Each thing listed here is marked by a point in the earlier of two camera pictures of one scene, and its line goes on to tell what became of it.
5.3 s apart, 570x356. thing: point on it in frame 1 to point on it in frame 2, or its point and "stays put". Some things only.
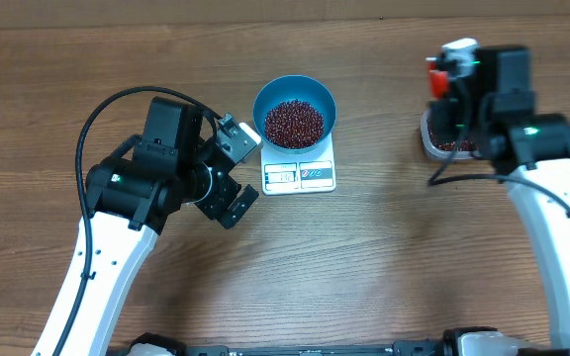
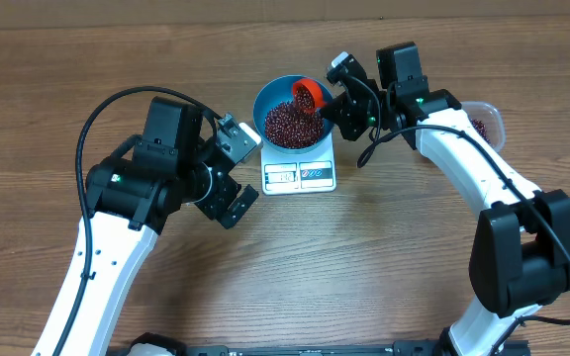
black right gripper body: [443, 119] to [366, 107]
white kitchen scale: [310, 171] stays put
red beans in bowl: [294, 125] stays put
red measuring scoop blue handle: [438, 79] to [317, 90]
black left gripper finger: [239, 207] stays put
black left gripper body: [220, 194] stays put
